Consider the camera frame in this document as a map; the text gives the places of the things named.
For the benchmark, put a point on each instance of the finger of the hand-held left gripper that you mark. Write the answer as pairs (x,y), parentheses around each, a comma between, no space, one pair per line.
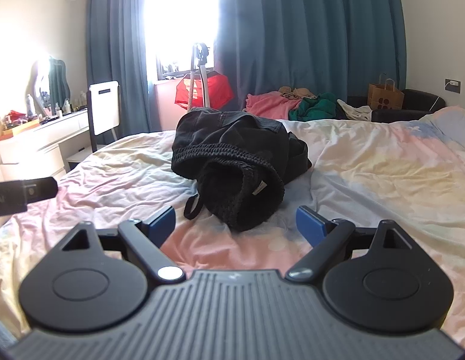
(43,190)

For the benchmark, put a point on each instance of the wavy-edged mirror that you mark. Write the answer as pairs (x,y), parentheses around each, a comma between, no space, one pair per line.
(58,82)

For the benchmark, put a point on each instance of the bright window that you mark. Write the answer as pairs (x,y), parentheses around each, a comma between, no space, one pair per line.
(180,15)

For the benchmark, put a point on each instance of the wooden tray with cosmetics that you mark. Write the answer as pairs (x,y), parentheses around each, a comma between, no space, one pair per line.
(17,122)

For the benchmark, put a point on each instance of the white dressing table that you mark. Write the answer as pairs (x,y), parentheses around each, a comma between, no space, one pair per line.
(48,138)

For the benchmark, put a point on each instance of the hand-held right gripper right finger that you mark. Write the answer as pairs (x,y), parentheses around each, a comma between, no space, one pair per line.
(309,225)

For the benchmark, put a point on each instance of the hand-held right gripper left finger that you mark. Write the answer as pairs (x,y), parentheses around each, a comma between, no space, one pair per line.
(162,223)

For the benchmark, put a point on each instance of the black pants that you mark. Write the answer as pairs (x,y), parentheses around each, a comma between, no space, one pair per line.
(232,157)

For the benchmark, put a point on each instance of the green cloth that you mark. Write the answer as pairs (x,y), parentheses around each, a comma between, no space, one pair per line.
(318,108)

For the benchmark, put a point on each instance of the white chair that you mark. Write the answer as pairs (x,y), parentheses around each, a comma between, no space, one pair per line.
(105,108)

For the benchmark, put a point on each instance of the narrow blue curtain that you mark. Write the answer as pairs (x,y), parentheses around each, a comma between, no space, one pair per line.
(112,37)

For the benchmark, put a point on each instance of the garment steamer stand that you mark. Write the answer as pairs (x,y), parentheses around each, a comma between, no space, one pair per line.
(203,67)

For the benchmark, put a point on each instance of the red garment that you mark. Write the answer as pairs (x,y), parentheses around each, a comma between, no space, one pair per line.
(217,90)

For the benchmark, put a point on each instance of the black sofa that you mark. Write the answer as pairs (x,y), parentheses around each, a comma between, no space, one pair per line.
(420,101)

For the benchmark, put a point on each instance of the row of small bottles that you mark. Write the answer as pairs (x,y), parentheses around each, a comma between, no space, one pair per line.
(69,108)

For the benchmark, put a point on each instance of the pastel tie-dye duvet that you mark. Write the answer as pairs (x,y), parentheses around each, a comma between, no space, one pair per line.
(367,180)

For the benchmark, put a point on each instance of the white spray bottle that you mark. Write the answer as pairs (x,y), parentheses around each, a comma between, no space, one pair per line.
(30,105)

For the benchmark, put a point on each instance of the white cloth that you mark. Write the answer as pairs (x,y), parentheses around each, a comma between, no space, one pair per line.
(354,112)

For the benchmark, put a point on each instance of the wide blue curtain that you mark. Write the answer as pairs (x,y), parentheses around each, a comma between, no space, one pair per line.
(311,30)

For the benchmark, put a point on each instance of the beige cloth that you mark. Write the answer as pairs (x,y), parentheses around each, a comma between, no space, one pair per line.
(298,93)

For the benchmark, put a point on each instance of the brown paper bag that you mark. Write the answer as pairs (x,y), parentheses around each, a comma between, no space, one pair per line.
(386,97)

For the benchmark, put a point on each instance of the pink cloth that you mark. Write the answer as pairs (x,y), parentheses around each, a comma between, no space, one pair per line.
(268,107)

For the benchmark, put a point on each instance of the wall socket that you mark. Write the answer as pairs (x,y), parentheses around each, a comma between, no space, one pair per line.
(453,85)

